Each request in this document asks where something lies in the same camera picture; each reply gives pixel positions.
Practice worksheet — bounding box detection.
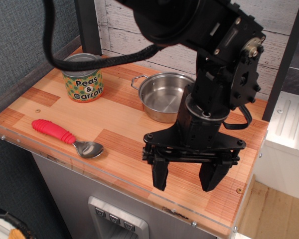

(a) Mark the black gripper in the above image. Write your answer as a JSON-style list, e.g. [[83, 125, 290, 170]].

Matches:
[[142, 85, 246, 192]]

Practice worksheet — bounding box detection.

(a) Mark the peas and carrots can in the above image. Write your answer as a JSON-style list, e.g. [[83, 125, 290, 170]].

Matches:
[[61, 53, 104, 103]]

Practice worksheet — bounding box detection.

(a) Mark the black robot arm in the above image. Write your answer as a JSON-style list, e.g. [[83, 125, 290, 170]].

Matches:
[[123, 0, 266, 192]]

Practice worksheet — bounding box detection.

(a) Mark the stainless steel pot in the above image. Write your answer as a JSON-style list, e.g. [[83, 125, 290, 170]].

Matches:
[[131, 72, 195, 123]]

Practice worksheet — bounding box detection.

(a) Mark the silver dispenser button panel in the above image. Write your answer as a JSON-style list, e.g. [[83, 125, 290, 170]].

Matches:
[[88, 196, 150, 239]]

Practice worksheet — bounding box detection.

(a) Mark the white toy sink counter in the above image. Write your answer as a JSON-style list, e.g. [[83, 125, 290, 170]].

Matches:
[[253, 36, 299, 200]]

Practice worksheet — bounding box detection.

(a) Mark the clear acrylic table edge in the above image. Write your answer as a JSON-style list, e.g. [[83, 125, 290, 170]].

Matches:
[[0, 122, 238, 239]]

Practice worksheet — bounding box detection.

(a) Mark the grey toy fridge cabinet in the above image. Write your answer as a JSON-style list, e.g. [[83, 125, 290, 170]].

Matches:
[[34, 154, 232, 239]]

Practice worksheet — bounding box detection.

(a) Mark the orange object in corner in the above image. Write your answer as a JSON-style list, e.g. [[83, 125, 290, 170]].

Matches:
[[8, 229, 26, 239]]

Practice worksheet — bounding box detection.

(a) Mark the red handled metal spoon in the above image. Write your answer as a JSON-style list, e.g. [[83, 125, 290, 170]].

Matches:
[[31, 119, 104, 158]]

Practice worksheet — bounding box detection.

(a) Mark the black braided cable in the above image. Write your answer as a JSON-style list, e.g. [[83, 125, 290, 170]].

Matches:
[[42, 0, 162, 73]]

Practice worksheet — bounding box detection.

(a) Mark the dark left frame post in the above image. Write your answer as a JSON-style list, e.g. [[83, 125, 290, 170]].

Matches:
[[74, 0, 102, 55]]

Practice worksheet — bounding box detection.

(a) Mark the dark metal frame post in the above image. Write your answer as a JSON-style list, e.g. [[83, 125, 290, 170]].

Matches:
[[262, 9, 299, 122]]

